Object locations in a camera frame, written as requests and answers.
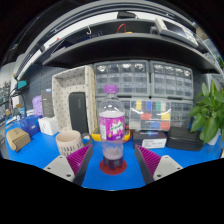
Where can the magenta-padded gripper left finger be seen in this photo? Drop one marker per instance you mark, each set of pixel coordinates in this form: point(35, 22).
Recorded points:
point(60, 166)

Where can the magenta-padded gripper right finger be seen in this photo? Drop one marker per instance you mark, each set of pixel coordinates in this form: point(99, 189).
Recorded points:
point(166, 166)

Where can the clear purple-capped drink bottle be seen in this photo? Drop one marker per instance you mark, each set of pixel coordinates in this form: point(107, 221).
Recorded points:
point(111, 128)

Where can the beige patterned mug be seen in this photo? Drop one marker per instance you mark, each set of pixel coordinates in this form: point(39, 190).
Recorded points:
point(68, 141)

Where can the black box with white label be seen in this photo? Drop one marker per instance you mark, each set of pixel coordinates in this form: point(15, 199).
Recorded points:
point(149, 139)

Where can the black zippered case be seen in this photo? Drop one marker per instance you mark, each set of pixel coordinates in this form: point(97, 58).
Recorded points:
point(185, 138)

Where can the white cardboard box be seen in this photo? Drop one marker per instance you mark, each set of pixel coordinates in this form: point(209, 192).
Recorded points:
point(48, 126)

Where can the flat round red coaster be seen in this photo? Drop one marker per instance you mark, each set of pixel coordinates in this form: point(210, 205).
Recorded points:
point(121, 169)

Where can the brown cardboard box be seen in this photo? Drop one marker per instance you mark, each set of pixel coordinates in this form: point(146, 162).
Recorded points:
point(18, 139)

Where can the blue box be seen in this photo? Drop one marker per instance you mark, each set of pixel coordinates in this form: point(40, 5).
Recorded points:
point(29, 125)

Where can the clear compartment box, coloured parts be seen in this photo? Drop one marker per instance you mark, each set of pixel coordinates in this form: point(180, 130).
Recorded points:
point(150, 115)

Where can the black rectangular speaker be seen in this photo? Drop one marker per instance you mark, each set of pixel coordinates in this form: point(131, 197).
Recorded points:
point(78, 113)

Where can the dark grey upright box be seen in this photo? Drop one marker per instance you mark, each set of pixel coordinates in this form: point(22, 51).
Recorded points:
point(47, 103)

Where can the purple plastic bag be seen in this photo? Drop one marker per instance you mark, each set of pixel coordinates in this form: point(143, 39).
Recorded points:
point(37, 106)

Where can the green potted plant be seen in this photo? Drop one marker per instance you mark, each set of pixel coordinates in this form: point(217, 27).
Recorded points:
point(210, 113)

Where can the white perforated storage bin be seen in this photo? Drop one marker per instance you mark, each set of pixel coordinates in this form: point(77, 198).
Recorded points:
point(60, 96)

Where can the black wall shelf unit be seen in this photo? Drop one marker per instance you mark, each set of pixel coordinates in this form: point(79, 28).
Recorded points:
point(126, 50)

